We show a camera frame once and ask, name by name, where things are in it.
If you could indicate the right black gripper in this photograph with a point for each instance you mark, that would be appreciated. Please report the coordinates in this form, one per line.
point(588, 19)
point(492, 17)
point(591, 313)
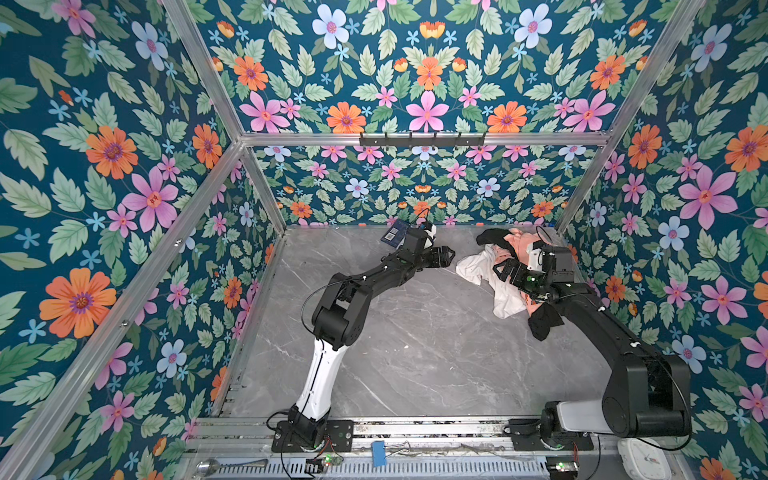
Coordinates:
point(510, 265)

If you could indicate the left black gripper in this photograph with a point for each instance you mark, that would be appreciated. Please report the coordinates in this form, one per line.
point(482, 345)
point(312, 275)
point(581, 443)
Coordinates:
point(444, 259)

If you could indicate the white cloth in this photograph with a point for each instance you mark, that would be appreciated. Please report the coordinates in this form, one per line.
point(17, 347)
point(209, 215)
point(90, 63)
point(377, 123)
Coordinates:
point(478, 268)

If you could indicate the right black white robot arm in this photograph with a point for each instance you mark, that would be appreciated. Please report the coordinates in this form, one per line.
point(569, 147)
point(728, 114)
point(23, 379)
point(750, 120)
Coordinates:
point(648, 393)

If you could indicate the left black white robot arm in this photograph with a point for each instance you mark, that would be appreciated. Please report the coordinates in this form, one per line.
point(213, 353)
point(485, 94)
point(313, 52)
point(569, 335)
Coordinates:
point(339, 319)

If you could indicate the black cloth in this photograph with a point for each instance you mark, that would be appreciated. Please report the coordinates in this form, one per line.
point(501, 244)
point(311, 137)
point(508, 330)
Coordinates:
point(557, 262)

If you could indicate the pink peach cloth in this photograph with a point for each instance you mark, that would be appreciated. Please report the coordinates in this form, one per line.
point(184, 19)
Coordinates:
point(519, 240)

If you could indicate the dark blue booklet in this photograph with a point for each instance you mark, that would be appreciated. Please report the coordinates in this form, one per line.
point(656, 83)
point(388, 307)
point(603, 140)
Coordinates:
point(395, 233)

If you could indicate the white round device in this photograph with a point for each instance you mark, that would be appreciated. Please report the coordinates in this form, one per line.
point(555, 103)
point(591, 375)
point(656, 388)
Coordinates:
point(643, 460)

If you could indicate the blue tape piece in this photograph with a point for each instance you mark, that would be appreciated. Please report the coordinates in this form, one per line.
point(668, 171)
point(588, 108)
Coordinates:
point(379, 454)

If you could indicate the green lit circuit board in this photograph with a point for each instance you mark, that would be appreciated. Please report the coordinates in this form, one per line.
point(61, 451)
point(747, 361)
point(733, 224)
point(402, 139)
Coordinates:
point(323, 463)

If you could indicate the metal spoon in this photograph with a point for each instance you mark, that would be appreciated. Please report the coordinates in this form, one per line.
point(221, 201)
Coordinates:
point(211, 466)

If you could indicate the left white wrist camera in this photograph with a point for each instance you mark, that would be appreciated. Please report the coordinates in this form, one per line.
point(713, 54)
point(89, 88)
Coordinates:
point(430, 230)

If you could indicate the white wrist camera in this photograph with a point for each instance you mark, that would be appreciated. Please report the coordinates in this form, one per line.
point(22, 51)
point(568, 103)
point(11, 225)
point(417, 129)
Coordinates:
point(536, 256)
point(430, 230)

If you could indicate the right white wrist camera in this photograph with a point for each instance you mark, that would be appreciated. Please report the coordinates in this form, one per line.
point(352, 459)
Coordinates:
point(536, 256)

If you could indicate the black hook rail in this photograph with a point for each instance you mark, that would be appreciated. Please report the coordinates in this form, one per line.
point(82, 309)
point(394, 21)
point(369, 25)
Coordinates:
point(411, 139)

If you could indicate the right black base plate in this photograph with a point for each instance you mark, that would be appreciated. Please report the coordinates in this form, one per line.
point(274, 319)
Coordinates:
point(535, 435)

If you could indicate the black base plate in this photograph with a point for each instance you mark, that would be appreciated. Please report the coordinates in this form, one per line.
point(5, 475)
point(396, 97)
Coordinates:
point(328, 436)
point(535, 435)

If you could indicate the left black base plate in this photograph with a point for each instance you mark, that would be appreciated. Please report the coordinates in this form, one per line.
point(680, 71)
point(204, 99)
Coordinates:
point(328, 436)

